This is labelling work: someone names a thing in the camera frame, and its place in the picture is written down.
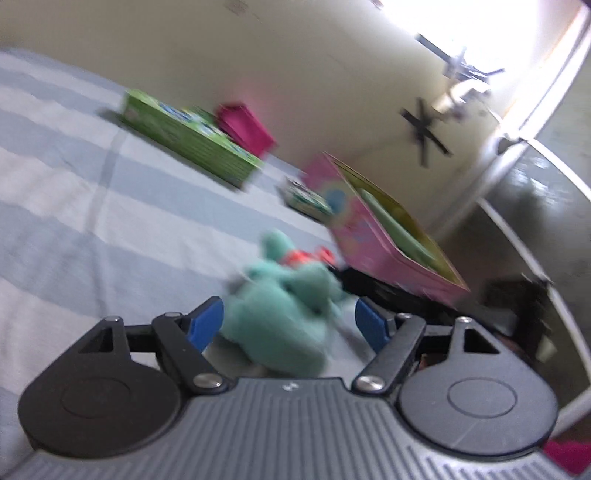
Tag teal plush toy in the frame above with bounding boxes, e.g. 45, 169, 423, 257
221, 229, 345, 377

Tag large green carton box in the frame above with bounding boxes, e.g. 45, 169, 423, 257
121, 89, 263, 188

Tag magenta wallet pouch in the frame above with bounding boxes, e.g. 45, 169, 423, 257
215, 103, 276, 157

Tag pink metal tin box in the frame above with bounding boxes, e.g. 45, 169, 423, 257
303, 153, 470, 305

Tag striped blue bed sheet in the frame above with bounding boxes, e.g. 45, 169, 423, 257
0, 45, 385, 476

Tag small green packet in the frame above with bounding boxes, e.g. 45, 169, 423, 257
280, 178, 332, 223

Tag black tape cross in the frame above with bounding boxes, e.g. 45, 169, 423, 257
400, 97, 453, 168

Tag metal window frame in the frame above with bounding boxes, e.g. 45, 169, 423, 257
437, 6, 590, 440

